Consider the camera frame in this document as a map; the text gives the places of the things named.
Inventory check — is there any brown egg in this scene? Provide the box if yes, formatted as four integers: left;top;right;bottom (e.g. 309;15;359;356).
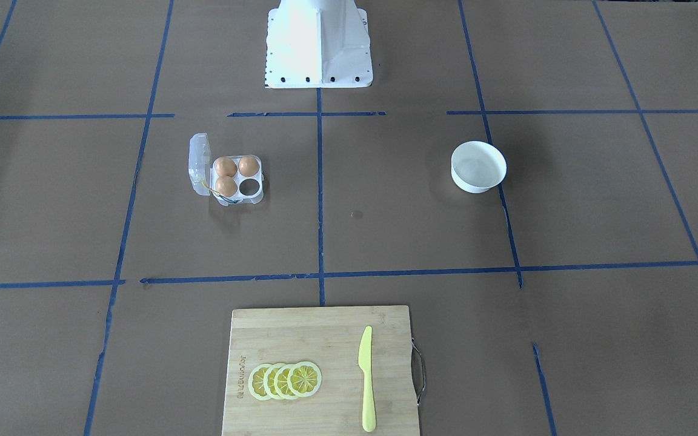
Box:
214;176;239;197
213;157;238;177
238;155;261;177

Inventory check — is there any clear plastic egg box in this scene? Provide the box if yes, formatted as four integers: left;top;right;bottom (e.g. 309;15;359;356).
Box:
187;133;264;206

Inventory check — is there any brown egg in box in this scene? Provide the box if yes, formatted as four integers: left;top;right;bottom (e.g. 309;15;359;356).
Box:
214;176;239;197
213;157;238;177

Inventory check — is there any bamboo cutting board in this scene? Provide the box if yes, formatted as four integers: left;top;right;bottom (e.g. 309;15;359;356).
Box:
222;305;420;435

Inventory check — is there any white bowl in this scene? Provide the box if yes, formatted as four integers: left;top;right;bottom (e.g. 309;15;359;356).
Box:
450;140;507;194

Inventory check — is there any lemon slice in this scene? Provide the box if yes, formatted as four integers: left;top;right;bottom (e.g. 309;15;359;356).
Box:
273;364;302;400
247;363;273;401
289;361;322;398
263;363;285;400

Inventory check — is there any yellow plastic knife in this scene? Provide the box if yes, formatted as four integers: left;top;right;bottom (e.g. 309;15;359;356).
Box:
357;325;377;433

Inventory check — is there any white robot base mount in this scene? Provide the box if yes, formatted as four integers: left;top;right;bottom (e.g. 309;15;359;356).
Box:
264;1;374;89

